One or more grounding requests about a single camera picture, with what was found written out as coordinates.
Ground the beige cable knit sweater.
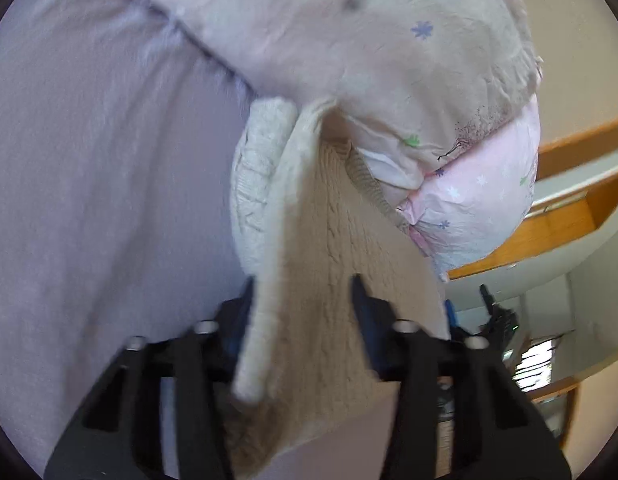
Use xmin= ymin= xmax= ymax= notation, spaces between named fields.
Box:
xmin=227 ymin=99 xmax=448 ymax=479

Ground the wooden shelf unit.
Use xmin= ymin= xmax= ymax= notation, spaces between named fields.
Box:
xmin=504 ymin=335 xmax=614 ymax=448

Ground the pink floral right pillow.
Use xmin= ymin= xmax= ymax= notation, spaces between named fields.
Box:
xmin=397 ymin=96 xmax=541 ymax=275

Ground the pink floral pillow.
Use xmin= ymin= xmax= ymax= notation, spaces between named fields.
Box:
xmin=397 ymin=96 xmax=541 ymax=275
xmin=146 ymin=0 xmax=539 ymax=191

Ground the wooden headboard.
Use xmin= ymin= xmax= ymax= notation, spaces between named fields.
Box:
xmin=450 ymin=119 xmax=618 ymax=281

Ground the pink floral left pillow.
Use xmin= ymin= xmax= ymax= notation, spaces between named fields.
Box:
xmin=146 ymin=0 xmax=539 ymax=191

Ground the lilac bed sheet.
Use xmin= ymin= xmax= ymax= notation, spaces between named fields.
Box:
xmin=0 ymin=0 xmax=406 ymax=480

